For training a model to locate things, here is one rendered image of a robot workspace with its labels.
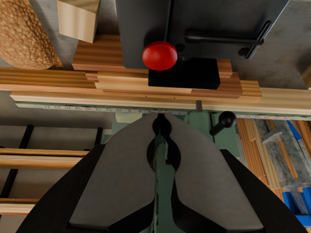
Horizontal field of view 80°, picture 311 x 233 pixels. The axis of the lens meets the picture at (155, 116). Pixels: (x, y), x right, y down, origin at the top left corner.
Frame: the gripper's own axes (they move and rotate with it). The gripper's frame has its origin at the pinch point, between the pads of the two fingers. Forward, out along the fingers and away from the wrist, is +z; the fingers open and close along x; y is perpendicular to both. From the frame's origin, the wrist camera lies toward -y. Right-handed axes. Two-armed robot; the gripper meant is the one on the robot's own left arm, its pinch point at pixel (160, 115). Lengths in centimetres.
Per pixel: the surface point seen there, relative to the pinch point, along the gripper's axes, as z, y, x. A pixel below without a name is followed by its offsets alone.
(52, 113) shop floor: 194, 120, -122
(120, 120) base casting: 53, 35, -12
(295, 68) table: 22.1, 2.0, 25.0
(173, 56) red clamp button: 5.0, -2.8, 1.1
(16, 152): 146, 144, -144
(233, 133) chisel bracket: 10.4, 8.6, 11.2
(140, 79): 14.3, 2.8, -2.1
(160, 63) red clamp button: 5.3, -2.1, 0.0
